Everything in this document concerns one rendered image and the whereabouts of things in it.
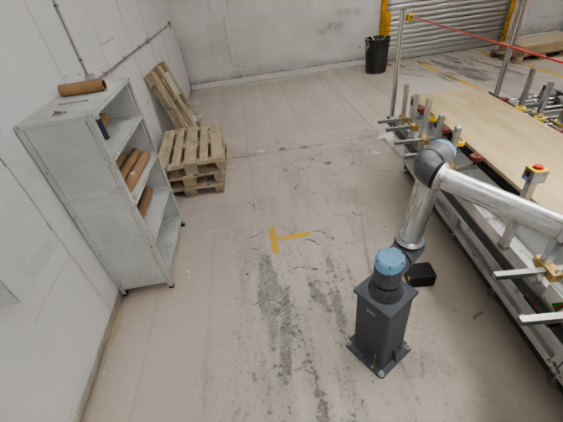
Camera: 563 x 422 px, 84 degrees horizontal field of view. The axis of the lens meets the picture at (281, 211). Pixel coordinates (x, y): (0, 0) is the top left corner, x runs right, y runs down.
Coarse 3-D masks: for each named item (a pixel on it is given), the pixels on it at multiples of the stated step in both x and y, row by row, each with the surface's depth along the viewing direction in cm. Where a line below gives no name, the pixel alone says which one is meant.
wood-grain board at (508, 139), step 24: (432, 96) 325; (456, 96) 318; (480, 96) 311; (456, 120) 275; (480, 120) 270; (504, 120) 265; (528, 120) 260; (480, 144) 237; (504, 144) 233; (528, 144) 230; (552, 144) 226; (504, 168) 208; (552, 168) 202; (552, 192) 184
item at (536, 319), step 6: (552, 312) 130; (558, 312) 129; (522, 318) 129; (528, 318) 129; (534, 318) 128; (540, 318) 128; (546, 318) 128; (552, 318) 128; (558, 318) 127; (522, 324) 129; (528, 324) 129; (534, 324) 129
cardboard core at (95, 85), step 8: (88, 80) 221; (96, 80) 221; (104, 80) 226; (64, 88) 219; (72, 88) 220; (80, 88) 220; (88, 88) 221; (96, 88) 222; (104, 88) 227; (64, 96) 224
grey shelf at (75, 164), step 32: (96, 96) 215; (128, 96) 262; (32, 128) 183; (64, 128) 185; (96, 128) 188; (128, 128) 244; (64, 160) 196; (96, 160) 199; (160, 160) 299; (64, 192) 209; (96, 192) 212; (160, 192) 307; (96, 224) 227; (128, 224) 231; (160, 224) 329; (128, 256) 249; (160, 256) 257; (128, 288) 269
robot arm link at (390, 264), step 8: (384, 248) 167; (392, 248) 166; (376, 256) 164; (384, 256) 163; (392, 256) 162; (400, 256) 161; (408, 256) 166; (376, 264) 163; (384, 264) 159; (392, 264) 158; (400, 264) 158; (408, 264) 165; (376, 272) 165; (384, 272) 160; (392, 272) 158; (400, 272) 160; (376, 280) 168; (384, 280) 163; (392, 280) 162; (400, 280) 165; (384, 288) 167; (392, 288) 166
